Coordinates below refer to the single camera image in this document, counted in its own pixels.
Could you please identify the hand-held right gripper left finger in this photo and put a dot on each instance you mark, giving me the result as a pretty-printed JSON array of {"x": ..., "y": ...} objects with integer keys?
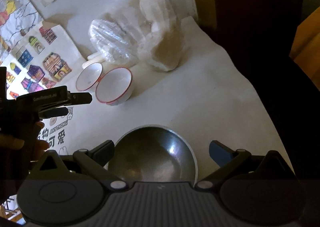
[{"x": 103, "y": 153}]

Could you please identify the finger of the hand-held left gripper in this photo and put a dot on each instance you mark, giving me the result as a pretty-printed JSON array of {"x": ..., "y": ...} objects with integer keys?
[
  {"x": 55, "y": 112},
  {"x": 50, "y": 97}
]

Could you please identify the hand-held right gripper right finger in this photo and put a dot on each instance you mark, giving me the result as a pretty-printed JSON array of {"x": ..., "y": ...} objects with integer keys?
[{"x": 220, "y": 153}]

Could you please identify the white red-rimmed ceramic bowl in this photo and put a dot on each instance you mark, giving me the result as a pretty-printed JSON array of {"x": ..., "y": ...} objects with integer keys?
[
  {"x": 88, "y": 76},
  {"x": 113, "y": 85}
]

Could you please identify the small deep steel bowl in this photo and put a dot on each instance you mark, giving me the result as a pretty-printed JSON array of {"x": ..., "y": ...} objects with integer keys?
[{"x": 150, "y": 157}]

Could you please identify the person's left hand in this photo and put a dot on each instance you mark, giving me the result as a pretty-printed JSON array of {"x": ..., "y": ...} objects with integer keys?
[{"x": 40, "y": 147}]

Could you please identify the white stick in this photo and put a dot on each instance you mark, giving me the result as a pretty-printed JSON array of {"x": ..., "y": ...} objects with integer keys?
[
  {"x": 95, "y": 56},
  {"x": 87, "y": 63}
]

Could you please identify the white printed tablecloth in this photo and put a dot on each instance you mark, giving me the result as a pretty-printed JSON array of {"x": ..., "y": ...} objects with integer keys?
[{"x": 200, "y": 92}]

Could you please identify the plastic bag of white buns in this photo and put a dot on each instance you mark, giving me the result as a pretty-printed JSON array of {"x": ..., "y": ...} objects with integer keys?
[{"x": 162, "y": 29}]

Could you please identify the orange object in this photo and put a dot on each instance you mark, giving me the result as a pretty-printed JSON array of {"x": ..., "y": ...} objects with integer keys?
[{"x": 307, "y": 46}]

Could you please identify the wall drawing of coloured houses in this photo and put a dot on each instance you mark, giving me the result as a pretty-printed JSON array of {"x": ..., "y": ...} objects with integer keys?
[{"x": 32, "y": 71}]

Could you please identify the wall drawing child with fan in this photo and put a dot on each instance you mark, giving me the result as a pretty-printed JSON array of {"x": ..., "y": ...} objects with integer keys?
[{"x": 17, "y": 16}]

